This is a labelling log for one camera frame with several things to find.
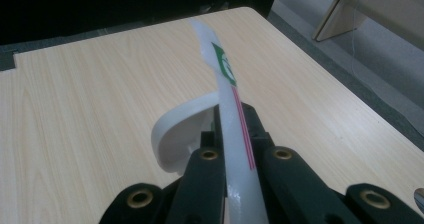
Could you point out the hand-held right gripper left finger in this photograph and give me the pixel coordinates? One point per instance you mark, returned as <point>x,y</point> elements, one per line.
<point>217,127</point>

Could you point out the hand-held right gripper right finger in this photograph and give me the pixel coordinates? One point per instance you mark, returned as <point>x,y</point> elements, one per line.
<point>258,130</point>

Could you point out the pink and white seasoning bag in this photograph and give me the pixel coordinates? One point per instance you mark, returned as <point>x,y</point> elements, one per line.
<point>230,117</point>

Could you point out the black curtain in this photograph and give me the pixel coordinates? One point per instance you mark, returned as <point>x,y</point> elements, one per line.
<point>100,7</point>

